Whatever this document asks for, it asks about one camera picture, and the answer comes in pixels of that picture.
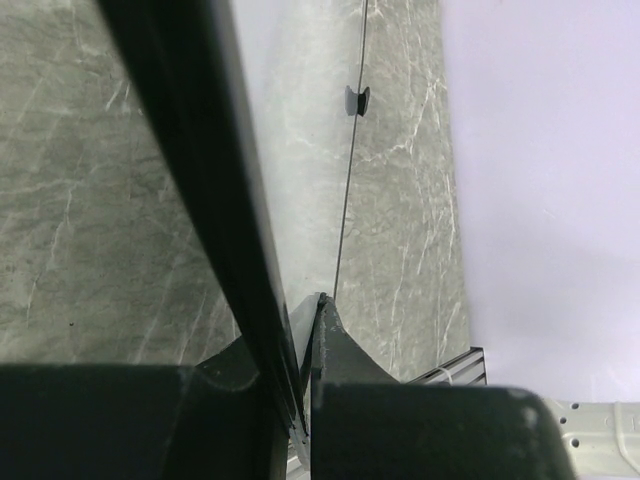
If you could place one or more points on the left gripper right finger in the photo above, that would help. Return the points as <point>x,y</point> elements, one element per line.
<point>364,424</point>

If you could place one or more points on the black whiteboard foot clip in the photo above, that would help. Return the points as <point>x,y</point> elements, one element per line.
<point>357,100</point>

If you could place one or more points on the aluminium side rail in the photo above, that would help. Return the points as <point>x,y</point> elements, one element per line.
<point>465,369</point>

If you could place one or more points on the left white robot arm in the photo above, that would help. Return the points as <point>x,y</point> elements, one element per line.
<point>595,435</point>

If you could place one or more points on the white whiteboard black frame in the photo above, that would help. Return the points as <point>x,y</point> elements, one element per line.
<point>254,106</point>

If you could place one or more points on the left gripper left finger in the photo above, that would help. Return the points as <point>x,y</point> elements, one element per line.
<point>208,421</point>

